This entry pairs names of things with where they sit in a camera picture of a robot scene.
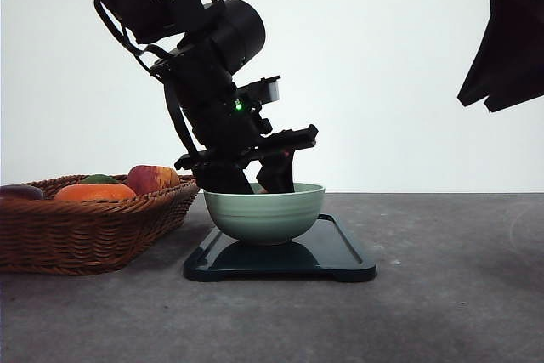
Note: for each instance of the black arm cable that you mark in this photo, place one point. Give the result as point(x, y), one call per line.
point(171, 93)

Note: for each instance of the green avocado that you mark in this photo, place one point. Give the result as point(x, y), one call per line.
point(99, 179)

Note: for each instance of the dark teal rectangular tray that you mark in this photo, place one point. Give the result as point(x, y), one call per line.
point(324, 250)

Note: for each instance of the orange fruit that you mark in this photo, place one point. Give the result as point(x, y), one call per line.
point(94, 192)

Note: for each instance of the dark purple fruit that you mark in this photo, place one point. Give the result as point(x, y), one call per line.
point(21, 191)

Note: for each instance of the red yellow apple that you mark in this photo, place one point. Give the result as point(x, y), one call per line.
point(147, 179)

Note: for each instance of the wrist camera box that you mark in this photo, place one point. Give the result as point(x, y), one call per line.
point(262, 91)

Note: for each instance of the brown wicker basket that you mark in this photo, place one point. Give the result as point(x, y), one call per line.
point(66, 237)

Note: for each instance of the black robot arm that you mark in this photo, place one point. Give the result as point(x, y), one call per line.
point(218, 40)

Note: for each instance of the light green ceramic bowl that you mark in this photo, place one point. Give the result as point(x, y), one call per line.
point(265, 218)

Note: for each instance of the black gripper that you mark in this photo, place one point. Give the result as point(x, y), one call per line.
point(225, 128)
point(509, 65)

